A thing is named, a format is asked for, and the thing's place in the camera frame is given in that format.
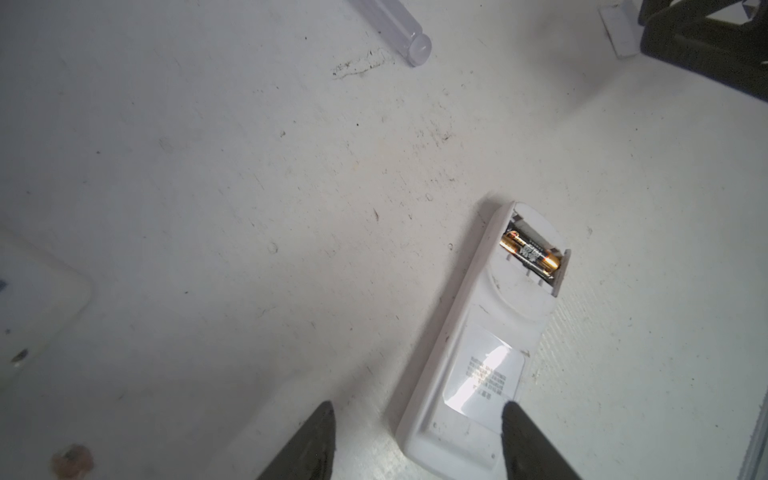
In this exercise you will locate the clear handle screwdriver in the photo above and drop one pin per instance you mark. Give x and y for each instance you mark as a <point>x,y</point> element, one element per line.
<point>397,26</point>

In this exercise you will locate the aluminium corner post right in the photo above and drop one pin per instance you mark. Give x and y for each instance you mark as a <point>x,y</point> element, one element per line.
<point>754,465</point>

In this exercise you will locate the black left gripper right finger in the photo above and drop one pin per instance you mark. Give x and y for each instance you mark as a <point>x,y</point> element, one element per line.
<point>528,453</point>

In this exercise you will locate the white battery cover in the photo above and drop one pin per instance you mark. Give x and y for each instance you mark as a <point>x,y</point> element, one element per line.
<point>621,22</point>

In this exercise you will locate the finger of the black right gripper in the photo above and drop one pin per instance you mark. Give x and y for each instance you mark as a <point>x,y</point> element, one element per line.
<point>688,13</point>
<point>729,54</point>

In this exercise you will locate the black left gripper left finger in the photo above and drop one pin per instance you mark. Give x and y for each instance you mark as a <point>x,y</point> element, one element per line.
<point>309,454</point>

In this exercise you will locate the white remote green buttons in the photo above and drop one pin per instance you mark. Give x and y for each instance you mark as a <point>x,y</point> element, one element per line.
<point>40,296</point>

